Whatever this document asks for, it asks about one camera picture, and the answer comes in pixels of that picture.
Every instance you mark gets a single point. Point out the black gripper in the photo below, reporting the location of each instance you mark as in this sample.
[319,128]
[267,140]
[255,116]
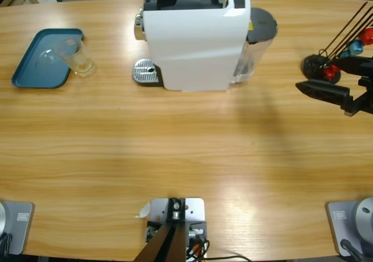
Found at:
[370,99]

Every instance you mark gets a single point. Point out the clear drinking glass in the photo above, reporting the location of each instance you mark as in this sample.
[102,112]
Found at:
[83,65]

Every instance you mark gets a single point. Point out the blue plastic tray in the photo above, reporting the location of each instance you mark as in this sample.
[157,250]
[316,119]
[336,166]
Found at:
[32,70]

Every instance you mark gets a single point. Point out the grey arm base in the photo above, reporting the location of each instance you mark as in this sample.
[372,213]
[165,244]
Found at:
[338,230]
[20,230]

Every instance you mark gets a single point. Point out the blue coffee capsule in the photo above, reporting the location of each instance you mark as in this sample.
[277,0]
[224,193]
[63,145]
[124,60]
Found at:
[355,48]
[345,54]

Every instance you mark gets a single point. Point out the white capsule coffee machine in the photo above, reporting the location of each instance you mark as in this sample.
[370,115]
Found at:
[192,49]

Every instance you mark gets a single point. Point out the black capsule holder with rods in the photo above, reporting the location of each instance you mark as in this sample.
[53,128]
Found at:
[313,65]

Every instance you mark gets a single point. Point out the clear water tank dark lid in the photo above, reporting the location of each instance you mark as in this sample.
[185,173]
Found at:
[262,23]

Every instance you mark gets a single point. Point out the white tape tab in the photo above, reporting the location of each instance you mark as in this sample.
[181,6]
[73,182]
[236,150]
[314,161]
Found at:
[144,211]

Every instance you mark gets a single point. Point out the white camera mounting block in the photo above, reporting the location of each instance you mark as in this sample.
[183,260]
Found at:
[195,206]

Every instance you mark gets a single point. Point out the dark camera post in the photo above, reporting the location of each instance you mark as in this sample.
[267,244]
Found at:
[175,215]

